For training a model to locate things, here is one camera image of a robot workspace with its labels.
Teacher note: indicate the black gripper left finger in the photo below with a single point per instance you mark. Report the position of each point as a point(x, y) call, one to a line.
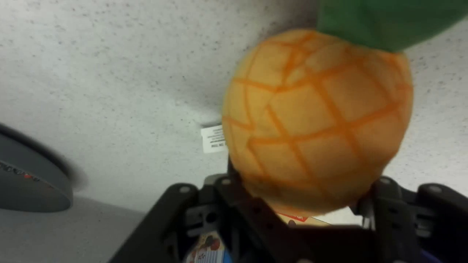
point(172, 227)

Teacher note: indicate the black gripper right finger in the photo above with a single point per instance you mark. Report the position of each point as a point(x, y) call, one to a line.
point(427, 226)

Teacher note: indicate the plush pineapple toy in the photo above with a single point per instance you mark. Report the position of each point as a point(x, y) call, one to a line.
point(313, 116)

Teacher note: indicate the dark round tray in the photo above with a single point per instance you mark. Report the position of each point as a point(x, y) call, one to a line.
point(32, 179)

